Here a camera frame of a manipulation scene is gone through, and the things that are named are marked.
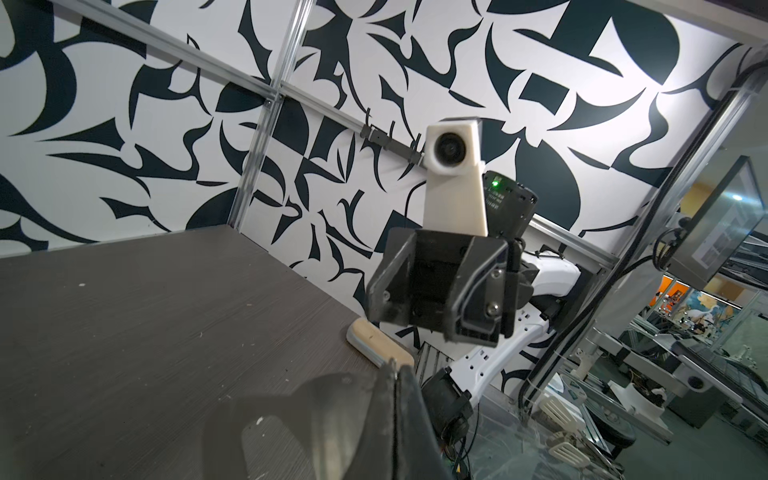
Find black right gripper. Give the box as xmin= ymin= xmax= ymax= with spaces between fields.
xmin=365 ymin=227 xmax=534 ymax=347

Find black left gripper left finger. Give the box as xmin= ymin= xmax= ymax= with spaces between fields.
xmin=344 ymin=367 xmax=396 ymax=479

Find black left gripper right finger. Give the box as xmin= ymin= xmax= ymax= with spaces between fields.
xmin=395 ymin=365 xmax=450 ymax=480

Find silver metal key holder plate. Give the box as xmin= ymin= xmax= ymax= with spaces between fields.
xmin=202 ymin=373 xmax=376 ymax=479

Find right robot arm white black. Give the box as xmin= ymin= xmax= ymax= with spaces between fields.
xmin=365 ymin=171 xmax=587 ymax=405

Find beige sponge block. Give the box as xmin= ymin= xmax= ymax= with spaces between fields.
xmin=346 ymin=317 xmax=415 ymax=368

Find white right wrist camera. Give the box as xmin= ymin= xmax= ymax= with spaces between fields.
xmin=422 ymin=117 xmax=488 ymax=237

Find black wall hook rack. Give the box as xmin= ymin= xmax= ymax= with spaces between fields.
xmin=360 ymin=107 xmax=424 ymax=167

